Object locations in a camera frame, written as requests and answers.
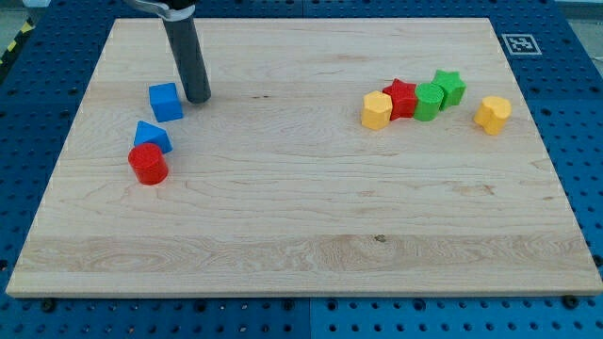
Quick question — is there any yellow heart block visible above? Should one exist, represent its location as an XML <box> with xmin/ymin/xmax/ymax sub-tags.
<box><xmin>473</xmin><ymin>96</ymin><xmax>513</xmax><ymax>136</ymax></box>

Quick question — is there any green cylinder block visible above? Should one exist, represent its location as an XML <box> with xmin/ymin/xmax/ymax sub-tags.
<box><xmin>414</xmin><ymin>83</ymin><xmax>444</xmax><ymax>121</ymax></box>

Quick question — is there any green star block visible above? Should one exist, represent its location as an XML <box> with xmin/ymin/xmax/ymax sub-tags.
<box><xmin>432</xmin><ymin>70</ymin><xmax>466</xmax><ymax>110</ymax></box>

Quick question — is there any white fiducial marker tag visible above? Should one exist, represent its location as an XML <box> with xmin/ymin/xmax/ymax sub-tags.
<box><xmin>501</xmin><ymin>33</ymin><xmax>542</xmax><ymax>56</ymax></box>

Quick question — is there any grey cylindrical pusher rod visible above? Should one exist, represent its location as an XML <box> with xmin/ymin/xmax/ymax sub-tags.
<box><xmin>163</xmin><ymin>16</ymin><xmax>211</xmax><ymax>104</ymax></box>

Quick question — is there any blue triangular prism block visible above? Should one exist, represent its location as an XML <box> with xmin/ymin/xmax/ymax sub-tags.
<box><xmin>133</xmin><ymin>121</ymin><xmax>172</xmax><ymax>153</ymax></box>

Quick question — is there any light wooden board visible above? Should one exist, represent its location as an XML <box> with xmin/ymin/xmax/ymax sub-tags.
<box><xmin>7</xmin><ymin>18</ymin><xmax>602</xmax><ymax>299</ymax></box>

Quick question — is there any blue cube block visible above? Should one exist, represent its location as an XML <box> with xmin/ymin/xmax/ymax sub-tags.
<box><xmin>149</xmin><ymin>83</ymin><xmax>183</xmax><ymax>122</ymax></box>

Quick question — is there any red cylinder block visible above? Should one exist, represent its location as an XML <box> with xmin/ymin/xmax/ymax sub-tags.
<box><xmin>128</xmin><ymin>143</ymin><xmax>169</xmax><ymax>186</ymax></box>

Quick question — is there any red star block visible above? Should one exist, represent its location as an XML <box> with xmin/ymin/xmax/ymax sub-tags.
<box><xmin>383</xmin><ymin>78</ymin><xmax>417</xmax><ymax>121</ymax></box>

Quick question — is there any silver clamp on rod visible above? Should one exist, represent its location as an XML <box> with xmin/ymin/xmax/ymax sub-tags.
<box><xmin>124</xmin><ymin>0</ymin><xmax>196</xmax><ymax>22</ymax></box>

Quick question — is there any yellow hexagon block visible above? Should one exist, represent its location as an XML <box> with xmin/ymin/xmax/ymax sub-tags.
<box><xmin>361</xmin><ymin>91</ymin><xmax>393</xmax><ymax>130</ymax></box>

